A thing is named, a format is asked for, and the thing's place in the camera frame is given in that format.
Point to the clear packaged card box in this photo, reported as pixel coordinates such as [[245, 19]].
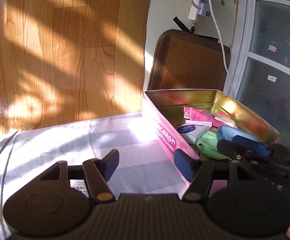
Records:
[[78, 187]]

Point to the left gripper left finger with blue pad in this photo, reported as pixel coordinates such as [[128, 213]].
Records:
[[97, 173]]

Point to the pink macaron tin box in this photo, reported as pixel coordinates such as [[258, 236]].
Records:
[[164, 113]]

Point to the wood pattern vinyl sheet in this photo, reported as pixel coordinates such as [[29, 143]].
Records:
[[70, 60]]

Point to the white printed wipes packet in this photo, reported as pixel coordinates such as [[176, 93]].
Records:
[[191, 131]]

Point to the white window frame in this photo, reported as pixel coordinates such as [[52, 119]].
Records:
[[260, 64]]

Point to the brown woven seat cushion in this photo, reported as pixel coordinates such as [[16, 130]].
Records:
[[187, 61]]

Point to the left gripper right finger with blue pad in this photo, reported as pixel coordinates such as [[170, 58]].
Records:
[[197, 172]]

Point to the green cloth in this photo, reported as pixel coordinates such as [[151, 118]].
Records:
[[207, 145]]

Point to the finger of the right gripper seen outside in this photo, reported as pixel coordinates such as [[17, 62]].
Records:
[[257, 147]]

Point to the pink fluffy towel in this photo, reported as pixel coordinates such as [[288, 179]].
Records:
[[217, 119]]

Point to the white power strip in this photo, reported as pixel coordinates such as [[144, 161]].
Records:
[[200, 1]]

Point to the light blue soft object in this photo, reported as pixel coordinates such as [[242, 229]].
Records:
[[225, 132]]

